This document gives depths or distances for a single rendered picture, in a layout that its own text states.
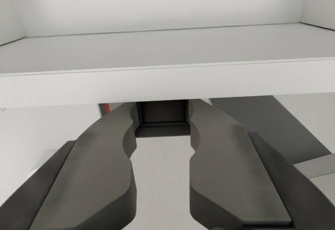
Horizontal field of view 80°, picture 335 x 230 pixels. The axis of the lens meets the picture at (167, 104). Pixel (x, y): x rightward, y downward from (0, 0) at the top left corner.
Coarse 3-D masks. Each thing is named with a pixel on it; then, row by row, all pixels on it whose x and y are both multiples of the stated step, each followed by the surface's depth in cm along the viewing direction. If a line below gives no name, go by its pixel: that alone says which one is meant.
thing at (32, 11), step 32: (0, 0) 14; (32, 0) 16; (64, 0) 16; (96, 0) 16; (128, 0) 16; (160, 0) 16; (192, 0) 16; (224, 0) 16; (256, 0) 16; (288, 0) 16; (320, 0) 14; (0, 32) 14; (32, 32) 17; (64, 32) 17; (96, 32) 17
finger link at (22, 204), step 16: (64, 144) 8; (48, 160) 8; (64, 160) 8; (32, 176) 7; (48, 176) 7; (16, 192) 7; (32, 192) 6; (48, 192) 6; (0, 208) 6; (16, 208) 6; (32, 208) 6; (0, 224) 6; (16, 224) 6
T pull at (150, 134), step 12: (144, 108) 12; (156, 108) 12; (168, 108) 12; (180, 108) 12; (144, 120) 12; (156, 120) 12; (168, 120) 12; (180, 120) 12; (144, 132) 13; (156, 132) 13; (168, 132) 13; (180, 132) 13
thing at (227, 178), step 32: (192, 128) 10; (224, 128) 9; (192, 160) 7; (224, 160) 7; (256, 160) 7; (192, 192) 6; (224, 192) 6; (256, 192) 6; (224, 224) 6; (256, 224) 5; (288, 224) 5
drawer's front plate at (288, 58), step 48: (0, 48) 14; (48, 48) 13; (96, 48) 12; (144, 48) 12; (192, 48) 11; (240, 48) 11; (288, 48) 10; (0, 96) 10; (48, 96) 10; (96, 96) 10; (144, 96) 10; (192, 96) 10; (240, 96) 10
